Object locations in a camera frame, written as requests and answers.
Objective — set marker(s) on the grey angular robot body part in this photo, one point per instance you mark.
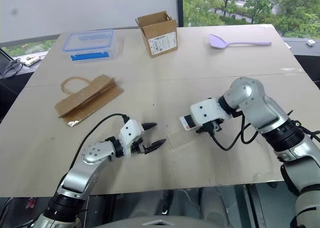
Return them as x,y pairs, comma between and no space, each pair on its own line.
161,223

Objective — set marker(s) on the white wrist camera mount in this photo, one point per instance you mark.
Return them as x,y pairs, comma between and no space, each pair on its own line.
130,133
205,110

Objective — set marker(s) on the small red item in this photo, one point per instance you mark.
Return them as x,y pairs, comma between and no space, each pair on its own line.
31,203

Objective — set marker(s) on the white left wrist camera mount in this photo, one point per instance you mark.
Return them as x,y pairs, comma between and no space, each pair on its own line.
130,133

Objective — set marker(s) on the black window frame post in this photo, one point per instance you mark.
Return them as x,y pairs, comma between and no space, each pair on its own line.
179,6

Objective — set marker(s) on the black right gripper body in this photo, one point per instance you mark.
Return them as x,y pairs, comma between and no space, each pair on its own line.
212,127

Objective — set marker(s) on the folded brown paper bag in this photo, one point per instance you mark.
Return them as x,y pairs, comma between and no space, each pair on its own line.
87,100

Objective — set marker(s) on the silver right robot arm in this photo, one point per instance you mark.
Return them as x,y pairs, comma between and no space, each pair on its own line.
262,108

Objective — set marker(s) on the clear plastic sheet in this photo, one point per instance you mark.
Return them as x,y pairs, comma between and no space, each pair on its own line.
180,140

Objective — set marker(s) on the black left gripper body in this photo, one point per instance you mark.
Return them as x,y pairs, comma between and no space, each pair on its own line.
139,148

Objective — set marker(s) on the small white object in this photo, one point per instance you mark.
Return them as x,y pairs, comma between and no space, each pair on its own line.
310,42

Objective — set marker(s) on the purple plastic spatula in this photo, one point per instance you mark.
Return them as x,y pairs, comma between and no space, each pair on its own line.
217,41

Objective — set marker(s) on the white power strip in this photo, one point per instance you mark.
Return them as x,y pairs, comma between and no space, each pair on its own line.
30,60

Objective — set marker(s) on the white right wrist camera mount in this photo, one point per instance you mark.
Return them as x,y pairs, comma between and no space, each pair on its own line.
205,110

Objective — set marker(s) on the clear container with blue lid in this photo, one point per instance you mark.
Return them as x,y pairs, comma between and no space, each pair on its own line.
87,41

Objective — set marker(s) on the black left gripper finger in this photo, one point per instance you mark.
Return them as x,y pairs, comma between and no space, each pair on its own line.
155,145
149,125

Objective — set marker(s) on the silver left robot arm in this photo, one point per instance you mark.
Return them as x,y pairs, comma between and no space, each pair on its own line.
75,178

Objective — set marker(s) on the white smartphone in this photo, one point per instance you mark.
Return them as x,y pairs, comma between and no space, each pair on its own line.
186,123

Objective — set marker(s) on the open brown cardboard box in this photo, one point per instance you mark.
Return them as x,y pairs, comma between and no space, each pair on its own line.
162,40

